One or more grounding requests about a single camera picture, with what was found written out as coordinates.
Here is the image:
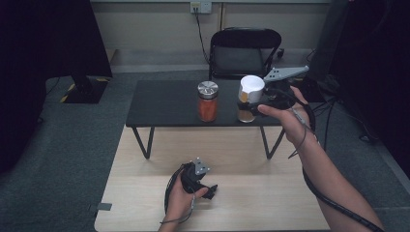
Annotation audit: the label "glass jar of red powder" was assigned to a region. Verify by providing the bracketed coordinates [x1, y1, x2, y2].
[196, 80, 220, 123]

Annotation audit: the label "black curtain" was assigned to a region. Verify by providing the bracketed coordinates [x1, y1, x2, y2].
[0, 0, 113, 175]
[328, 0, 410, 180]

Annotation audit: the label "person's right hand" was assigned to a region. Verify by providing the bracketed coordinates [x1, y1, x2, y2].
[256, 85, 318, 148]

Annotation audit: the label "glass jar of brown powder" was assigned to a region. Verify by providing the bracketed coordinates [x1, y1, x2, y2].
[237, 74, 266, 124]

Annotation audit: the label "black stand base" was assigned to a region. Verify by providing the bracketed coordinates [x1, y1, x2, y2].
[59, 74, 110, 105]

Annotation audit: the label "black folding chair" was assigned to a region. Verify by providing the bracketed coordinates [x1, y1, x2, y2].
[208, 27, 283, 81]

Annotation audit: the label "white wall socket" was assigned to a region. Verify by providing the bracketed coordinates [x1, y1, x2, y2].
[190, 1, 213, 15]

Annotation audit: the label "person's left hand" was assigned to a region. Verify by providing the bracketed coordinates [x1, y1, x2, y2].
[164, 173, 210, 225]

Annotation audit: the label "black floor cables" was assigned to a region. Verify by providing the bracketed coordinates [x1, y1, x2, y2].
[304, 47, 375, 144]

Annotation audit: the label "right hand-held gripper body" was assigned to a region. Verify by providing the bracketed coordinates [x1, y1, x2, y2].
[257, 65, 316, 112]

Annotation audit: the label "thin grey gripper wire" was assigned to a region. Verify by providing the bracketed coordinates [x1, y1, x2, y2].
[287, 106, 315, 160]
[160, 192, 196, 225]

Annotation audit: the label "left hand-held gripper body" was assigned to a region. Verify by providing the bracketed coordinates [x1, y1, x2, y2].
[179, 157, 213, 195]

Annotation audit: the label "black braided power cable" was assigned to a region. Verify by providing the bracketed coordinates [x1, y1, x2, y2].
[192, 11, 211, 65]

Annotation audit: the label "black low shelf table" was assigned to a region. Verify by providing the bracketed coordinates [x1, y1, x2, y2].
[125, 79, 287, 160]

